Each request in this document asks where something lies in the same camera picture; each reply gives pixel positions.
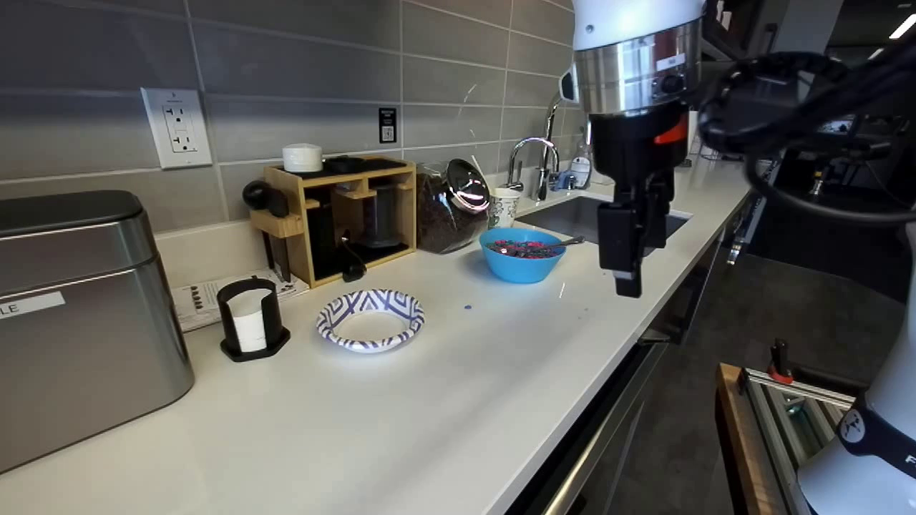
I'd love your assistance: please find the white wall outlet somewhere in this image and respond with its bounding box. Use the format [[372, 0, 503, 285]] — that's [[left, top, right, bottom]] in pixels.
[[138, 86, 216, 172]]

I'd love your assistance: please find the small black wall switch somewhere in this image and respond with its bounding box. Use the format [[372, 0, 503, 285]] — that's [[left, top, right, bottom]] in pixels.
[[374, 106, 400, 145]]

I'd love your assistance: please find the patterned paper cup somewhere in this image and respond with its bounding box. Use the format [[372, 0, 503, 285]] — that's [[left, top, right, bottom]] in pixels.
[[489, 186, 528, 228]]

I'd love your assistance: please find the clear soap bottle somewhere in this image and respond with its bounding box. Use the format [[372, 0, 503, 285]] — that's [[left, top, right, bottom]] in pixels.
[[568, 152, 596, 190]]

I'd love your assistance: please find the silver metal rail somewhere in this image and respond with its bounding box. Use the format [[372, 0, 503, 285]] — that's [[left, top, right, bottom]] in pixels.
[[741, 363, 860, 415]]

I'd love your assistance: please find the under-counter dishwasher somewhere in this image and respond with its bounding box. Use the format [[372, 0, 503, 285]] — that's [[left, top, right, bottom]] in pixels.
[[503, 336, 676, 515]]

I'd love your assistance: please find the blue plastic bowl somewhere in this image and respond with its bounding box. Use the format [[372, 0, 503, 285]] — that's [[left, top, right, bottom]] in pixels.
[[477, 226, 571, 285]]

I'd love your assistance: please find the wooden cart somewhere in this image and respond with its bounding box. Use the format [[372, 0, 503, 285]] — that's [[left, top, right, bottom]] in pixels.
[[712, 358, 862, 515]]

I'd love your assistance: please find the glass jar of coffee beans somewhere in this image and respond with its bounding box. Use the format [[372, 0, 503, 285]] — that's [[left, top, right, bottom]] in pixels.
[[415, 157, 498, 258]]

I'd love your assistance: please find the chrome faucet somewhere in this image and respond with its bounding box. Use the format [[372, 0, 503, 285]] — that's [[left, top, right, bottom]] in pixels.
[[503, 133, 562, 202]]

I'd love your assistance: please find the glass carafe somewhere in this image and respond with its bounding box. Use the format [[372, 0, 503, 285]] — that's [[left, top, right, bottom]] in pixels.
[[356, 183, 410, 258]]

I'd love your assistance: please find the blue patterned paper plate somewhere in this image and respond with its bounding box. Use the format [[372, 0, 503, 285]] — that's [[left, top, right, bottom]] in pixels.
[[311, 285, 427, 358]]

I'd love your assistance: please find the black mug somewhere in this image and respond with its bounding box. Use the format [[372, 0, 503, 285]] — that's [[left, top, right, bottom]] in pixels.
[[216, 275, 291, 363]]

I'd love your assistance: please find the wooden shelf organizer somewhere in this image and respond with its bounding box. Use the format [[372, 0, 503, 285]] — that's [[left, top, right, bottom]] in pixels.
[[250, 157, 422, 292]]

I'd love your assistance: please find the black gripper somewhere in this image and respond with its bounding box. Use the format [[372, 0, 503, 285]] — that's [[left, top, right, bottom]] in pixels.
[[586, 112, 694, 301]]

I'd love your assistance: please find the stainless steel bread box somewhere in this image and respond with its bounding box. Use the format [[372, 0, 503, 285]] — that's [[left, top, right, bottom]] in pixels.
[[0, 186, 198, 476]]

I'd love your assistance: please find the stainless steel sink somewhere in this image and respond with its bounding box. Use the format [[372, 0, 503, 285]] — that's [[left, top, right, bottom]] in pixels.
[[513, 195, 689, 245]]

